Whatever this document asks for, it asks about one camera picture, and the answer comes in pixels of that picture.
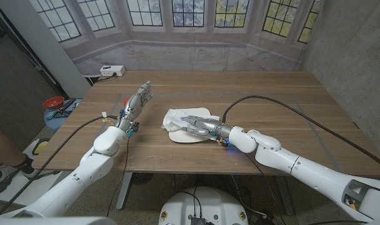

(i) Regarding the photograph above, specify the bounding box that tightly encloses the red bowl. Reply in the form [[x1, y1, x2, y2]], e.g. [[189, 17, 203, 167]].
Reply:
[[42, 96, 65, 109]]

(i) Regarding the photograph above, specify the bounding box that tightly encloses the grey table leg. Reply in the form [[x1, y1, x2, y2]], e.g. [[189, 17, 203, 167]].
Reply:
[[274, 174, 296, 216], [116, 172, 134, 211]]

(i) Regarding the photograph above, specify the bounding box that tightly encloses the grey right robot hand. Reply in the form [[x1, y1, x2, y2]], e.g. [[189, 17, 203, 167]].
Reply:
[[180, 115, 234, 140]]

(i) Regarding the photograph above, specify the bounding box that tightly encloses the white floor cable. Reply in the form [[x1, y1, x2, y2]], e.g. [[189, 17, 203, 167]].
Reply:
[[230, 174, 269, 219]]

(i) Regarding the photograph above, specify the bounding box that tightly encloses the grey and black shoe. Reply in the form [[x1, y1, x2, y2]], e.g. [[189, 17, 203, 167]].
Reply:
[[0, 156, 58, 194]]

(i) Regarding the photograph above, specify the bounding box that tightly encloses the person's bare leg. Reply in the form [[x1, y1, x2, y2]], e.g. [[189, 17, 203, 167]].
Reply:
[[0, 117, 25, 166]]

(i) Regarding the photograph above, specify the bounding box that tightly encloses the printed window backdrop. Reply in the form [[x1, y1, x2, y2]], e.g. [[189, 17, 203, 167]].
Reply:
[[29, 0, 324, 76]]

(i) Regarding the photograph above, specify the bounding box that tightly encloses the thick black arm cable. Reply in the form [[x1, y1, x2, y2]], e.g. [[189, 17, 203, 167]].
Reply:
[[0, 115, 119, 217], [221, 95, 380, 172]]

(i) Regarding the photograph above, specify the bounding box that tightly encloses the white power strip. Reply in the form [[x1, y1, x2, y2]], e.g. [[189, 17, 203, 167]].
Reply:
[[99, 64, 126, 77]]

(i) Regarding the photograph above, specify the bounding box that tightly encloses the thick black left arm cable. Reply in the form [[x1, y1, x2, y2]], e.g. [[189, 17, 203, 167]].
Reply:
[[0, 115, 119, 217]]

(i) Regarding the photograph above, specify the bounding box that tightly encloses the yellow and black floor object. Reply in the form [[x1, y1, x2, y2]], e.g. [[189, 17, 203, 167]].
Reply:
[[32, 139, 50, 156]]

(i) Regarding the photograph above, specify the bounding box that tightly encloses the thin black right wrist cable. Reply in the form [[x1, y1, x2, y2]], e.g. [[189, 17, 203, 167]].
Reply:
[[244, 152, 285, 225]]

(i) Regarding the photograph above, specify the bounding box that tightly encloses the white square plate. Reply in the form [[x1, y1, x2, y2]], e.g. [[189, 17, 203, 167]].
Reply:
[[167, 107, 221, 144]]

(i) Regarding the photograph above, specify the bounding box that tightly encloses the white cloth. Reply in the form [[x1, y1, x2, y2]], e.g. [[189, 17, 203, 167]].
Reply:
[[161, 107, 221, 133]]

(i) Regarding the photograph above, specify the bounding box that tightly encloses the black remote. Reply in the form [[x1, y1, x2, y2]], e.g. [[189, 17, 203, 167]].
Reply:
[[59, 98, 76, 111]]

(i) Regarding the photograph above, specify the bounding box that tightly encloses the blue round stool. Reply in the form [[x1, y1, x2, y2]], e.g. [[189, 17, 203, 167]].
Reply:
[[43, 98, 82, 132]]

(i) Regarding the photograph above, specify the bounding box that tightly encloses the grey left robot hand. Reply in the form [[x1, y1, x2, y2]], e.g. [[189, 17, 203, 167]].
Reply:
[[114, 80, 155, 132]]

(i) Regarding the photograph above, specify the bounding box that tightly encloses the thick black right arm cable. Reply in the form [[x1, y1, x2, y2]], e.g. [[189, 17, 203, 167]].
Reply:
[[221, 95, 380, 172]]

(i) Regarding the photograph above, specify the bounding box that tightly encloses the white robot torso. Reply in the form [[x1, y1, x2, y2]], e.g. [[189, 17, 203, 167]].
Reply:
[[158, 186, 249, 225]]

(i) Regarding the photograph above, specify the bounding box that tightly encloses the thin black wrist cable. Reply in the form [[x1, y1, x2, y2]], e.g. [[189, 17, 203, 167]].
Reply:
[[106, 134, 131, 218], [244, 152, 285, 225]]

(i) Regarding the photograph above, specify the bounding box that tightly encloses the teal handled tool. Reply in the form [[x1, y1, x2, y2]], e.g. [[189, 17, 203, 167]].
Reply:
[[45, 110, 69, 121]]

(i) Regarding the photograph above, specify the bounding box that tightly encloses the black power strip cable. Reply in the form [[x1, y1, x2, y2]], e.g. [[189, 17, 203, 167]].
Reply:
[[91, 72, 118, 84]]

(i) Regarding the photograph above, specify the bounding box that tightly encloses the thin black left wrist cable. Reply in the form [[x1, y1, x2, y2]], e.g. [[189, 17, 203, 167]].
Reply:
[[106, 134, 131, 218]]

